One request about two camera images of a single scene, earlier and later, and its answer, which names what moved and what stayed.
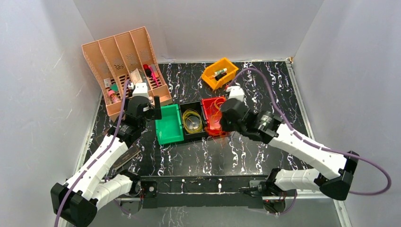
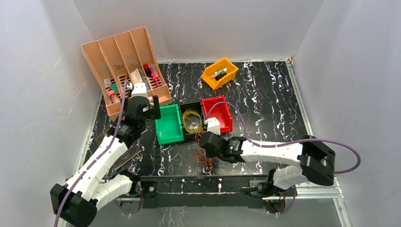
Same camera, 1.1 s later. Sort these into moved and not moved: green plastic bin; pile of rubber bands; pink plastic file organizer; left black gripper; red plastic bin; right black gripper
Moved: right black gripper; pile of rubber bands
Not moved: red plastic bin; pink plastic file organizer; green plastic bin; left black gripper
